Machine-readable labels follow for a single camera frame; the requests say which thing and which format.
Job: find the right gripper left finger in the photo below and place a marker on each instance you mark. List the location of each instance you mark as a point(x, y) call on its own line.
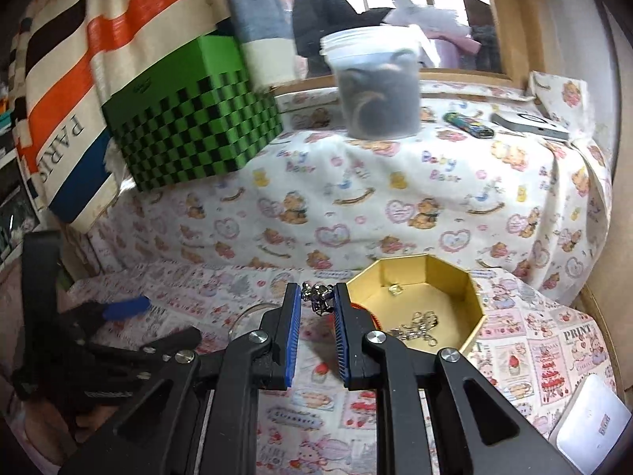
point(276, 368)

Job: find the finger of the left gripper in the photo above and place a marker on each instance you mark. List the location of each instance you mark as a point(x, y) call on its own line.
point(94, 312)
point(164, 348)

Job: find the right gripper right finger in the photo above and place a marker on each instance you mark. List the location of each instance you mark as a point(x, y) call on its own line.
point(361, 349)

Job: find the yellow octagonal jewelry box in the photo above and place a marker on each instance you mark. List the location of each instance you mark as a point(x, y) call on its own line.
point(424, 301)

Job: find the white rectangular device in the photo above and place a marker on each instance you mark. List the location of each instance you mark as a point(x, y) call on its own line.
point(590, 425)

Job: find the green black checkered box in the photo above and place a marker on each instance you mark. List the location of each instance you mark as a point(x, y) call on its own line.
point(192, 115)

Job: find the teddy bear print cloth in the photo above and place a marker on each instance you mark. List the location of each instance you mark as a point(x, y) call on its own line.
point(317, 198)

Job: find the striped Paris tote bag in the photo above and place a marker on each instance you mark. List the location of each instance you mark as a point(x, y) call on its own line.
point(71, 56)

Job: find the clear plastic lidded tub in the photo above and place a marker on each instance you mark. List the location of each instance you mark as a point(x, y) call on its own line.
point(377, 74)

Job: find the grey flat phone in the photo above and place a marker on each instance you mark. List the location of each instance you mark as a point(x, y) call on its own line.
point(528, 123)

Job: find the wooden window frame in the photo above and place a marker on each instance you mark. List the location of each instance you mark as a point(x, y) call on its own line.
point(490, 42)

